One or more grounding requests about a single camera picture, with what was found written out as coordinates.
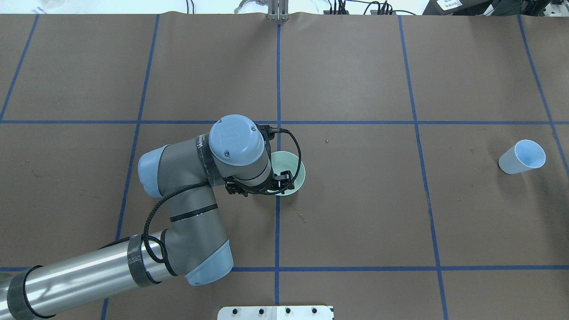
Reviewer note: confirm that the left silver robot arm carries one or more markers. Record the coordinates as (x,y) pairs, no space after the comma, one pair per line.
(183,234)

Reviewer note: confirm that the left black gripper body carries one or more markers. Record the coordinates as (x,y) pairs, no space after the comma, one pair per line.
(282,182)

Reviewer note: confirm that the mint green bowl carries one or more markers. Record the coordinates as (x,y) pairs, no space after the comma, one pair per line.
(284,162)

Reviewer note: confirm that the aluminium frame post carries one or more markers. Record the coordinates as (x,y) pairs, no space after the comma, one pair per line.
(278,10)

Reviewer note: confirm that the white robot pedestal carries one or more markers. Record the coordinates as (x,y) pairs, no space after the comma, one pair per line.
(290,312)

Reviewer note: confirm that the light blue plastic cup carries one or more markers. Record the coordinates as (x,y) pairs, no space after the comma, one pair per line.
(524,156)

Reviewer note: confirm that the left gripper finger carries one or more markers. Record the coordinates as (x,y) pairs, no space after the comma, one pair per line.
(283,183)
(232,186)

